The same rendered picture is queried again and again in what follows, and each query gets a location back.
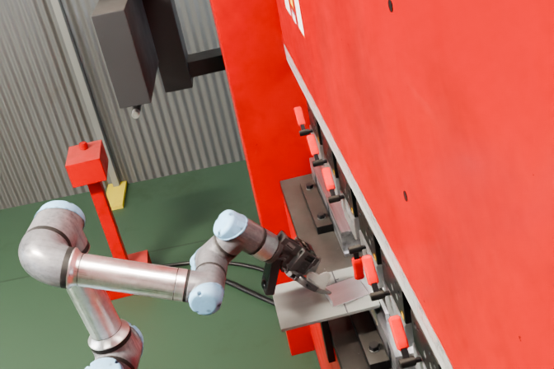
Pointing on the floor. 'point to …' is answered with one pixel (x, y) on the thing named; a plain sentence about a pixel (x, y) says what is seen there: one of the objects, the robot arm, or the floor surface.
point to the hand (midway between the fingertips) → (321, 286)
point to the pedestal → (96, 165)
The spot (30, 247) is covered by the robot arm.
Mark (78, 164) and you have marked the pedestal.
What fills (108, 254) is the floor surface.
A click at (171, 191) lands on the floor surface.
